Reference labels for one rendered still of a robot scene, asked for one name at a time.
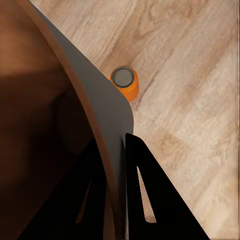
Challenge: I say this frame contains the can of soda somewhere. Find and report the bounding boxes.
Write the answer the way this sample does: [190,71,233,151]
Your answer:
[110,65,139,102]

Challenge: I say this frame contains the trash can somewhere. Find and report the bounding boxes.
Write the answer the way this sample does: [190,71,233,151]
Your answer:
[0,0,134,240]

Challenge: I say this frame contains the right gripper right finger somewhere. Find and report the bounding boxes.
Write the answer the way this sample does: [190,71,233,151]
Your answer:
[126,133,210,240]

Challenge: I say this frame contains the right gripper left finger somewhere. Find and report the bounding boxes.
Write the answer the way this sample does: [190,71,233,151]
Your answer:
[17,138,107,240]

